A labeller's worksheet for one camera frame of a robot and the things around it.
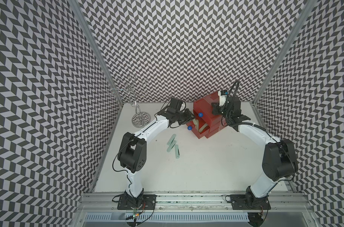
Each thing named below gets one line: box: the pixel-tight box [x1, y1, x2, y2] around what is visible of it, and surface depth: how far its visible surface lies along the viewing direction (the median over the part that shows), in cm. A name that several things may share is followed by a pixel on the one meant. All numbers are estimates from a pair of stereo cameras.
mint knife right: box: [174, 144, 181, 160], surface depth 93 cm
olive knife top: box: [198, 122, 208, 133], surface depth 93 cm
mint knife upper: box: [166, 133, 177, 146], surface depth 98 cm
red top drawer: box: [193, 91, 223, 125], surface depth 89 cm
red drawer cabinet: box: [186, 91, 228, 140], surface depth 90 cm
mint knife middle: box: [166, 139, 177, 153], surface depth 95 cm
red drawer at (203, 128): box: [185, 117, 211, 140], surface depth 93 cm
